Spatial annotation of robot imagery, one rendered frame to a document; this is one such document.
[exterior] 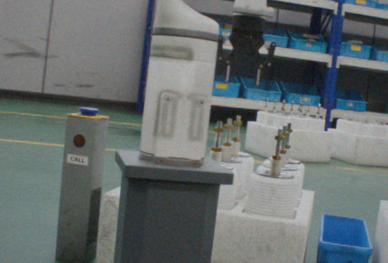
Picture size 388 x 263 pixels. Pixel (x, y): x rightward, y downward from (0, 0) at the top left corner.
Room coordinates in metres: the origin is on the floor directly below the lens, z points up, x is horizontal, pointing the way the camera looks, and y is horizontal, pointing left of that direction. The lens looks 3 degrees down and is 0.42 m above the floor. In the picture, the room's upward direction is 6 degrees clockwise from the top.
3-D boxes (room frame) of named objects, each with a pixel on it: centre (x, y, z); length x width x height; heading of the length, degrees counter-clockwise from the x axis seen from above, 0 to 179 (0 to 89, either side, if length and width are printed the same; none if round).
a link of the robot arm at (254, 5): (1.40, -0.10, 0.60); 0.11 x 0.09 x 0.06; 3
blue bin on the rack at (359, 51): (6.37, -1.50, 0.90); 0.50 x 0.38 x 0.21; 12
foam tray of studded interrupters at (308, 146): (3.71, -0.59, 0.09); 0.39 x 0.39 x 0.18; 20
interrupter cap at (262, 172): (1.16, -0.17, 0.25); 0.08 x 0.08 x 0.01
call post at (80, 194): (1.29, 0.22, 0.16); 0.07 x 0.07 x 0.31; 77
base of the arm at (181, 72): (0.86, 0.02, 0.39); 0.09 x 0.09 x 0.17; 13
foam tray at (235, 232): (1.30, -0.08, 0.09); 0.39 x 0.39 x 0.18; 77
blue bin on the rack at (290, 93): (6.26, -1.01, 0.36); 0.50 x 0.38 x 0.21; 14
